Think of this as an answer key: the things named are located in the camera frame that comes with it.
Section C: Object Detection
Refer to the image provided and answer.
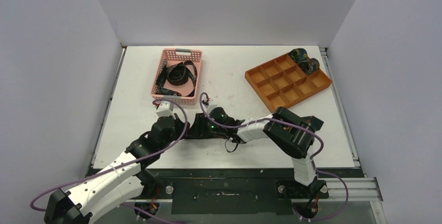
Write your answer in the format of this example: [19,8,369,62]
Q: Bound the black orange floral tie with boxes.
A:
[183,130,238,142]

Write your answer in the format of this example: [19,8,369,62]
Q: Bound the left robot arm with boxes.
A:
[44,115,189,223]

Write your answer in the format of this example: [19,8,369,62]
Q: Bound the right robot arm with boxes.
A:
[185,107,324,197]

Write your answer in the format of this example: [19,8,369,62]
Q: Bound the dark tie in basket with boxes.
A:
[155,60,198,97]

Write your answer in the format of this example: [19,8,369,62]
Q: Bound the pink plastic basket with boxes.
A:
[151,48,203,105]

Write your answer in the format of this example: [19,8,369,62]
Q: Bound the orange divided tray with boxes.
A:
[244,53,332,112]

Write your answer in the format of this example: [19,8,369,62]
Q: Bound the rolled blue green tie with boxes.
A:
[288,48,309,64]

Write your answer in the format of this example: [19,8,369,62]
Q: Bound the rolled dark floral tie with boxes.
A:
[299,58,320,76]

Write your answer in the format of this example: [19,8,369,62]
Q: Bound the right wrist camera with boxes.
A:
[202,99,218,114]

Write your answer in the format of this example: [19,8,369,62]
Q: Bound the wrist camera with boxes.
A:
[156,101,175,119]
[202,99,218,114]

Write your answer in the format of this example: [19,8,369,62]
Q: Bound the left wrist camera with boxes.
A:
[156,101,175,119]

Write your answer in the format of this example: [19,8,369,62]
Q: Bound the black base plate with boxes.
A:
[136,168,329,215]

